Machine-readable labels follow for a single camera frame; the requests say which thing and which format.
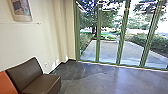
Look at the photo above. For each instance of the brown sofa seat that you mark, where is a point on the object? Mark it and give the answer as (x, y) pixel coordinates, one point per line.
(30, 78)

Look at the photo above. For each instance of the green framed glass door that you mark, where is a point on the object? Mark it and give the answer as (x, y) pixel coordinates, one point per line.
(122, 33)

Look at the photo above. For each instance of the white wall outlet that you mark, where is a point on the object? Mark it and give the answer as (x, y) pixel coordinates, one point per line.
(46, 64)

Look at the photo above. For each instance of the large outdoor tree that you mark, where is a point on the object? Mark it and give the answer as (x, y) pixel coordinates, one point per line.
(94, 23)

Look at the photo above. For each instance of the orange sofa seat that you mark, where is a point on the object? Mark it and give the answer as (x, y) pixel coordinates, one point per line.
(6, 85)

